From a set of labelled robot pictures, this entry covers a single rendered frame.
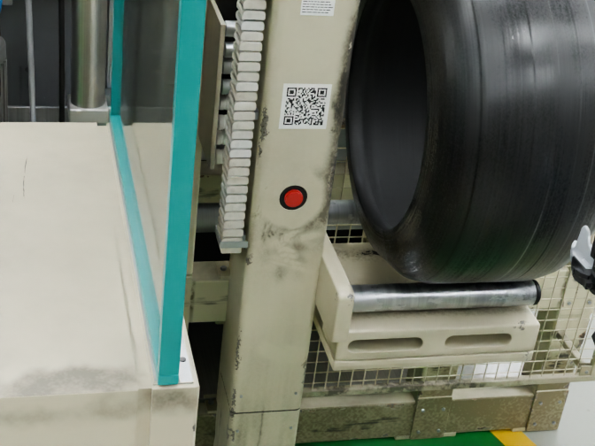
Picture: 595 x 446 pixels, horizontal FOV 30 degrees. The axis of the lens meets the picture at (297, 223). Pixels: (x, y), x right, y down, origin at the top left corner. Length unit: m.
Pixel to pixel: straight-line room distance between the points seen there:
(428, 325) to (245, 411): 0.37
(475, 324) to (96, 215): 0.83
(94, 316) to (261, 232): 0.72
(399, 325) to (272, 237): 0.26
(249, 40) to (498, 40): 0.36
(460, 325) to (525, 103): 0.45
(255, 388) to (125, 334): 0.91
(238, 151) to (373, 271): 0.48
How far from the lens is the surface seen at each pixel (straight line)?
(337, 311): 1.76
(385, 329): 1.83
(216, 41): 2.08
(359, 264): 2.10
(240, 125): 1.69
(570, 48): 1.65
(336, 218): 2.05
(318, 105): 1.70
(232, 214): 1.77
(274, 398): 2.00
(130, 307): 1.12
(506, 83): 1.59
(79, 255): 1.20
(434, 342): 1.88
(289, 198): 1.76
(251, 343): 1.91
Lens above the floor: 1.91
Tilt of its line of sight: 30 degrees down
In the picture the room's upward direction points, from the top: 7 degrees clockwise
